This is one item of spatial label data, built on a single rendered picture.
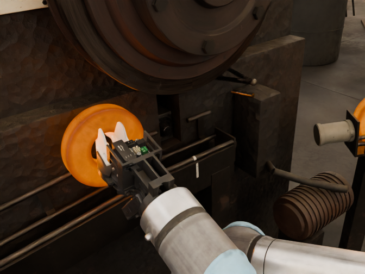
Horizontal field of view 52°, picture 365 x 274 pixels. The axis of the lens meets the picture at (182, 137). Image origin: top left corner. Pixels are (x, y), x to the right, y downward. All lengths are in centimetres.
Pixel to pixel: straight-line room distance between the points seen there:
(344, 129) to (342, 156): 121
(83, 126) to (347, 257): 46
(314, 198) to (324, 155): 119
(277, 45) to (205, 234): 69
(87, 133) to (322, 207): 66
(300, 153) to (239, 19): 160
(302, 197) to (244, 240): 42
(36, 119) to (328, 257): 55
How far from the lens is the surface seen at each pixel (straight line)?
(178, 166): 83
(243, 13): 71
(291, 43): 112
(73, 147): 67
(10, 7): 73
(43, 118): 76
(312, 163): 216
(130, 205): 64
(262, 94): 95
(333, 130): 105
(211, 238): 50
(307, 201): 105
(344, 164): 220
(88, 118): 67
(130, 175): 59
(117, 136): 68
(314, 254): 61
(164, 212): 52
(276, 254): 63
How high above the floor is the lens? 118
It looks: 30 degrees down
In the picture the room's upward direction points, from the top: 3 degrees counter-clockwise
